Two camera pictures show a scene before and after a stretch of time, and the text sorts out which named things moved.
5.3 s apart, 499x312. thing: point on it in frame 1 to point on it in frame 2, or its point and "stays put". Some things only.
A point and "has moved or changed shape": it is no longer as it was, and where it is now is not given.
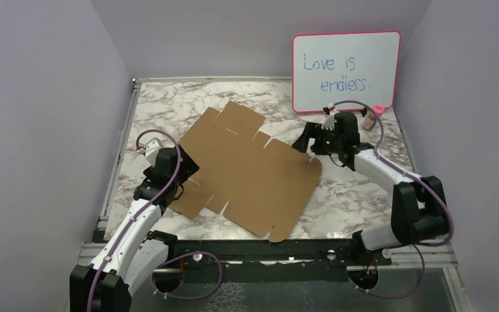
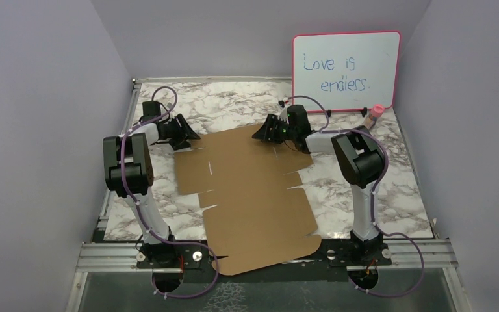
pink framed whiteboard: (331, 67) stays put
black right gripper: (312, 130) to (264, 133)
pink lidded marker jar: (371, 118) stays put
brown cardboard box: (258, 185) has moved or changed shape
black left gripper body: (188, 167) to (172, 132)
